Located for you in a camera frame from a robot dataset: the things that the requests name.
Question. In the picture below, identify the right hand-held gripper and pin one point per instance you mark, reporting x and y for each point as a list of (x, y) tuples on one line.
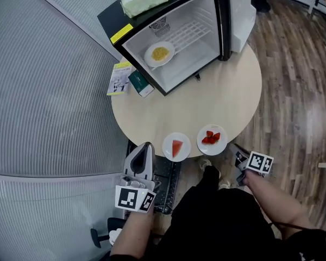
[(256, 163)]

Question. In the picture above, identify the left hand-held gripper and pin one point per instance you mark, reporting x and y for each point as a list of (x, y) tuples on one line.
[(133, 194)]

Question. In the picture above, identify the white plate with strawberries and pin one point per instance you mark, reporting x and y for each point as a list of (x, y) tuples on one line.
[(209, 149)]

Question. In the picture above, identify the white plate with watermelon slice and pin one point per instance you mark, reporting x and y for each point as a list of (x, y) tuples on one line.
[(168, 148)]

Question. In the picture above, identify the white plate with yellow food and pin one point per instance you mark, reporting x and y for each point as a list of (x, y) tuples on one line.
[(152, 61)]

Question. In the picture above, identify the black mini fridge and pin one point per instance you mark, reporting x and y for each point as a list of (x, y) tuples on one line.
[(141, 18)]

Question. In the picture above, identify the person's left forearm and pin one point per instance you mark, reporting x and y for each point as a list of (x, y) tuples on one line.
[(133, 235)]

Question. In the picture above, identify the person's right forearm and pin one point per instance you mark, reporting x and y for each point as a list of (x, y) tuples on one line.
[(271, 197)]

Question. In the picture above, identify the yellow food heap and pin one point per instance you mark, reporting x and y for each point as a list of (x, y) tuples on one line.
[(160, 53)]

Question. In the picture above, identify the red strawberries heap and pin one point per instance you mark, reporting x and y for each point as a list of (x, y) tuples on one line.
[(210, 138)]

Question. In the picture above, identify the person's white left shoe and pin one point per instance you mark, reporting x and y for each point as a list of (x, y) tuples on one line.
[(205, 163)]

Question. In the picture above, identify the person's white shoe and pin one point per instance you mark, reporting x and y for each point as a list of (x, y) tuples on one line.
[(225, 184), (205, 163)]

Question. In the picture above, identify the person's white right shoe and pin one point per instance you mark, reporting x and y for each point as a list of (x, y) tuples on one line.
[(225, 184)]

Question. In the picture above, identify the red watermelon slice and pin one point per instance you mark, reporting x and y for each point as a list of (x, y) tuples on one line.
[(176, 146)]

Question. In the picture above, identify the person's black clothing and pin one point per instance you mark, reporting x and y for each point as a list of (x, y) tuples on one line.
[(220, 222)]

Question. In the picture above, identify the dark green box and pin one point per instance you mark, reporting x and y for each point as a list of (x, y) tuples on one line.
[(140, 83)]

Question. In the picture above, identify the white and yellow booklet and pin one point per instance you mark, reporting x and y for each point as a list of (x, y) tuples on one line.
[(119, 78)]

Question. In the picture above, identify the black chair base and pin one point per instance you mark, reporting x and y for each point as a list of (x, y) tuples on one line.
[(100, 236)]

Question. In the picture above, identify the white metal frame furniture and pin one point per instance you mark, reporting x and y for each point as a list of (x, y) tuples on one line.
[(319, 1)]

